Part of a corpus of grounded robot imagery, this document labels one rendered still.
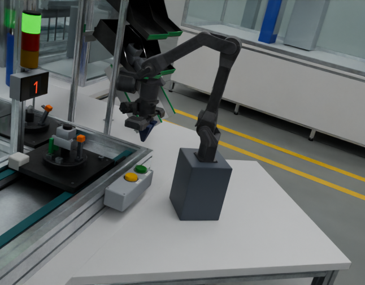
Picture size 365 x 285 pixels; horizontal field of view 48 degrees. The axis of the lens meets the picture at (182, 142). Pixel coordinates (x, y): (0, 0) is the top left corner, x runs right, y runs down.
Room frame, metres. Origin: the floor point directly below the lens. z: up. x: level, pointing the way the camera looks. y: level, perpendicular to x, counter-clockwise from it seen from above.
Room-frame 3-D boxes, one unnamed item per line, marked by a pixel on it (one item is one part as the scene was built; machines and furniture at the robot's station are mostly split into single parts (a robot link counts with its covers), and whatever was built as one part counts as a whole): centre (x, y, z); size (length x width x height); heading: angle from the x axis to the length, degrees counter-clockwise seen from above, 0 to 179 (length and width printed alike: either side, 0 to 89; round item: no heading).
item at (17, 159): (1.11, 0.48, 0.97); 0.05 x 0.05 x 0.04; 74
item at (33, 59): (1.17, 0.49, 1.29); 0.05 x 0.05 x 0.05
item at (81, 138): (1.17, 0.32, 1.04); 0.04 x 0.02 x 0.08; 74
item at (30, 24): (1.17, 0.49, 1.39); 0.05 x 0.05 x 0.05
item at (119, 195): (1.18, 0.14, 0.93); 0.21 x 0.07 x 0.06; 164
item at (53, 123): (1.39, 0.57, 1.01); 0.24 x 0.24 x 0.13; 74
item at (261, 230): (1.28, -0.07, 0.84); 0.90 x 0.70 x 0.03; 112
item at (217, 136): (1.23, -0.08, 1.15); 0.09 x 0.07 x 0.06; 173
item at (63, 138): (1.18, 0.37, 1.06); 0.08 x 0.04 x 0.07; 74
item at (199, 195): (1.24, -0.08, 0.96); 0.14 x 0.14 x 0.20; 22
